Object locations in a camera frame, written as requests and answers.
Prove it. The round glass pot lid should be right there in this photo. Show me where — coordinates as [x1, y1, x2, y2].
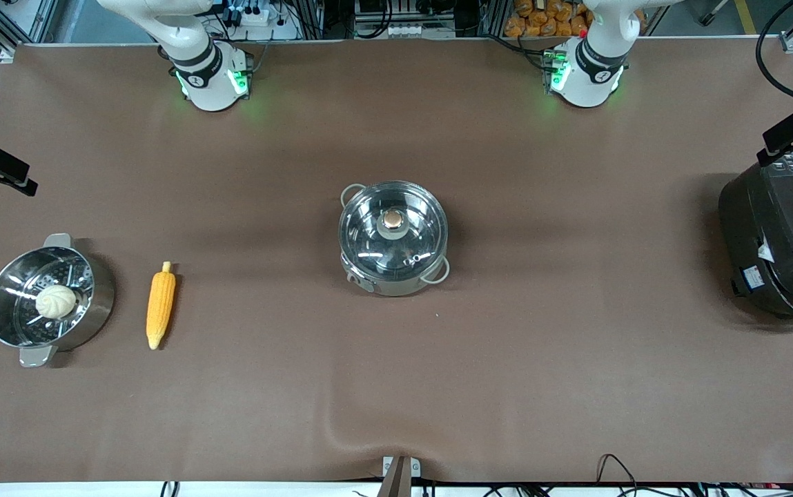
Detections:
[339, 182, 449, 282]

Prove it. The yellow corn cob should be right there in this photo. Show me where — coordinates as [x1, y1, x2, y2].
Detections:
[146, 261, 177, 351]

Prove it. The steel steamer pot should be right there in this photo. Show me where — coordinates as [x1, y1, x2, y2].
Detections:
[0, 233, 116, 368]

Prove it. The brown table cover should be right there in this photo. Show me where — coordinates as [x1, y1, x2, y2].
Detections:
[0, 36, 793, 484]

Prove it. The bag of orange breads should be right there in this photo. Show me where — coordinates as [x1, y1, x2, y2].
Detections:
[505, 0, 594, 38]

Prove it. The white steamed bun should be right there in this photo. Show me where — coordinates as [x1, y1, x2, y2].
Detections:
[35, 284, 78, 320]

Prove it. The black rice cooker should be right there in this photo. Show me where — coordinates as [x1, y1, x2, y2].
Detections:
[718, 149, 793, 327]

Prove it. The steel pot with handles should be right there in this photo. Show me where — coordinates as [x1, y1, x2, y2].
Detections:
[338, 181, 451, 298]

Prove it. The metal table bracket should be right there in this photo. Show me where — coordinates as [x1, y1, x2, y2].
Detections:
[382, 456, 422, 497]

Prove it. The black cable loop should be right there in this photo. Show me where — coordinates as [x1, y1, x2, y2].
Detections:
[596, 453, 638, 487]

